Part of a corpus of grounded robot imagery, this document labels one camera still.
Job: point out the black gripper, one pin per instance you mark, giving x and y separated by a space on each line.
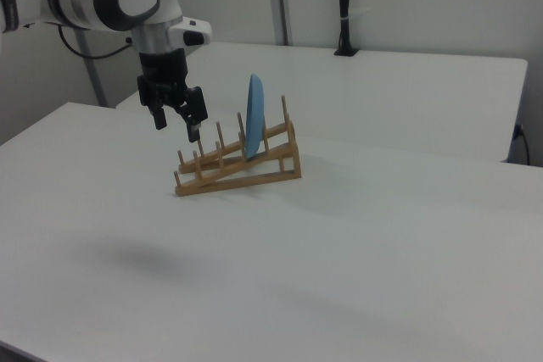
163 78

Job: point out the black camera stand pole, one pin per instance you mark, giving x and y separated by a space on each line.
343 6

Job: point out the grey metal frame post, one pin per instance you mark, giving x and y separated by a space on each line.
280 1
95 78

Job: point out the wooden plate rack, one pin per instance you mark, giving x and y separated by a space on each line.
237 175

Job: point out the blue round plate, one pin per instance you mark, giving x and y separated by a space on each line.
254 120

